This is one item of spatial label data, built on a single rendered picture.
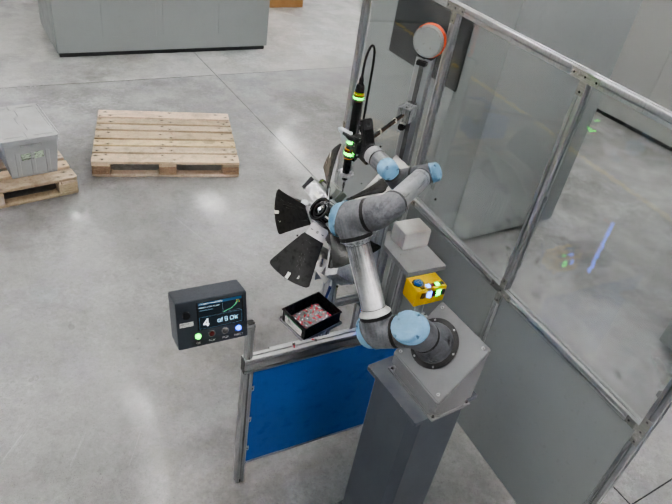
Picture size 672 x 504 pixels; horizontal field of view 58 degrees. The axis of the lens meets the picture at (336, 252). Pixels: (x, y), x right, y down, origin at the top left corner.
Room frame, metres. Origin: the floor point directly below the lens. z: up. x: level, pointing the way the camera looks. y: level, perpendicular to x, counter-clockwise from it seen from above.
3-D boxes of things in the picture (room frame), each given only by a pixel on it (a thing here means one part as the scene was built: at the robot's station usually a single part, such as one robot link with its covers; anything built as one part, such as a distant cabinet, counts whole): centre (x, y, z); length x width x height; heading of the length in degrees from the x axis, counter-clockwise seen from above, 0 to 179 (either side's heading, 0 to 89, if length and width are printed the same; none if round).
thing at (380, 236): (2.58, -0.20, 0.58); 0.09 x 0.05 x 1.15; 32
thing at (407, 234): (2.76, -0.38, 0.92); 0.17 x 0.16 x 0.11; 122
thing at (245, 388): (1.71, 0.28, 0.39); 0.04 x 0.04 x 0.78; 32
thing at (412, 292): (2.14, -0.42, 1.02); 0.16 x 0.10 x 0.11; 122
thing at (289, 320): (2.04, 0.06, 0.85); 0.22 x 0.17 x 0.07; 138
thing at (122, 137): (4.84, 1.69, 0.07); 1.20 x 1.00 x 0.15; 110
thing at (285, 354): (1.93, -0.09, 0.82); 0.90 x 0.04 x 0.08; 122
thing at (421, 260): (2.68, -0.39, 0.85); 0.36 x 0.24 x 0.03; 32
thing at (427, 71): (2.95, -0.27, 0.90); 0.08 x 0.06 x 1.80; 67
